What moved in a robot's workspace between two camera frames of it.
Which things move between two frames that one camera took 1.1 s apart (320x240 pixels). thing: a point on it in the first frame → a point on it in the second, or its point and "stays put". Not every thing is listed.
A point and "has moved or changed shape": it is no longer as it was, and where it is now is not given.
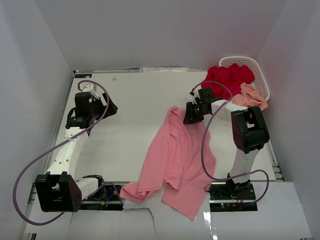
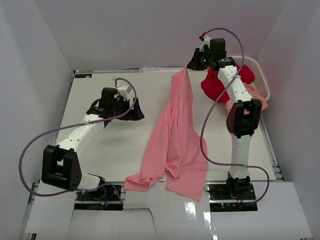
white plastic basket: [259, 83] stays put
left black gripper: [112, 109] → [134, 114]
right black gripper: [190, 117] → [194, 64]
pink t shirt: [180, 158] has moved or changed shape
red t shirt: [226, 82] stays put
